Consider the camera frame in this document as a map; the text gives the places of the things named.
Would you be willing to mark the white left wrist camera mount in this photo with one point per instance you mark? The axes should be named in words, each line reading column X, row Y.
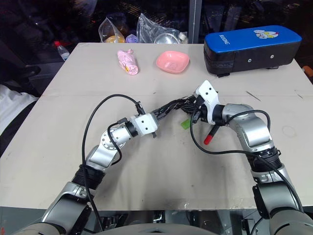
column 144, row 124

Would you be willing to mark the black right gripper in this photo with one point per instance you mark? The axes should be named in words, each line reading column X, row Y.
column 202, row 109

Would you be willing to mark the red capped water bottle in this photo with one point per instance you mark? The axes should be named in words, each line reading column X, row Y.
column 62, row 51

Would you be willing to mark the clear bag with orange contents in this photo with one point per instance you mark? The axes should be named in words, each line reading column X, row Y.
column 113, row 31

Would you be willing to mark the grey rounded robot torso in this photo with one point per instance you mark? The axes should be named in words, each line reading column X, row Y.
column 156, row 229

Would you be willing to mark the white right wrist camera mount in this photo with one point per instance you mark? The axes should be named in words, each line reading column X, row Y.
column 207, row 94

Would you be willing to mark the pink plastic bowl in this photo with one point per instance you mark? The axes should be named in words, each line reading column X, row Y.
column 172, row 62

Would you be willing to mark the pink crumpled soft toy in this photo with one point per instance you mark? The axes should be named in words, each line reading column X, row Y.
column 128, row 63

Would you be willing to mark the blue and black case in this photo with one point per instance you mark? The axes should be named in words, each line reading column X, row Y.
column 249, row 49

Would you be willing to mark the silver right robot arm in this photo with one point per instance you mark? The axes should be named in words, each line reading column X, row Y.
column 254, row 132

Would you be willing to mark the green highlighter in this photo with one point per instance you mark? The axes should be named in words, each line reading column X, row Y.
column 185, row 124

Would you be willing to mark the white cloth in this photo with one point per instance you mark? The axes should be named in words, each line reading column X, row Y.
column 12, row 102

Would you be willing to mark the small white bottle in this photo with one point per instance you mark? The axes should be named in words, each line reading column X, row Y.
column 183, row 38

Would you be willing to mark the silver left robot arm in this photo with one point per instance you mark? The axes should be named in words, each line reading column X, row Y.
column 115, row 137

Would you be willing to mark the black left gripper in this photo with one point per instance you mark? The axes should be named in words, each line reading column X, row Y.
column 160, row 115

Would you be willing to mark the steel bowl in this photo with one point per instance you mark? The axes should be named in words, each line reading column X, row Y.
column 166, row 39

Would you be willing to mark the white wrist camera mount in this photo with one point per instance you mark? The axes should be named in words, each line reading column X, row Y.
column 144, row 124
column 207, row 94

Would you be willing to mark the clear bag with steel bowl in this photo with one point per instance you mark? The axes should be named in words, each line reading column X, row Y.
column 151, row 27

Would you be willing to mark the red capped black marker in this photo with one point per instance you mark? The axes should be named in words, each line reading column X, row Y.
column 208, row 140

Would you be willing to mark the grey upright pole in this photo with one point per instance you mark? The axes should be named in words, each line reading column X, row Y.
column 194, row 22

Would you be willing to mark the purple wrapped item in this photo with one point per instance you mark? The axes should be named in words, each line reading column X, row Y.
column 131, row 38

